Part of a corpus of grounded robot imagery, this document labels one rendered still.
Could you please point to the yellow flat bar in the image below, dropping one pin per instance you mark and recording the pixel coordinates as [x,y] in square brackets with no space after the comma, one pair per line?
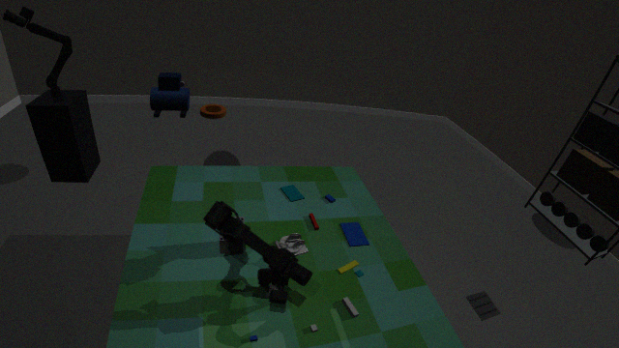
[348,266]

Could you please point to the teal flat plate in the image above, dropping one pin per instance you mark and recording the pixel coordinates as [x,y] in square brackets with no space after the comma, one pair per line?
[292,193]

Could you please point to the red rectangular bar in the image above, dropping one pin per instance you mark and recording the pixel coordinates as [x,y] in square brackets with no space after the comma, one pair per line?
[313,221]

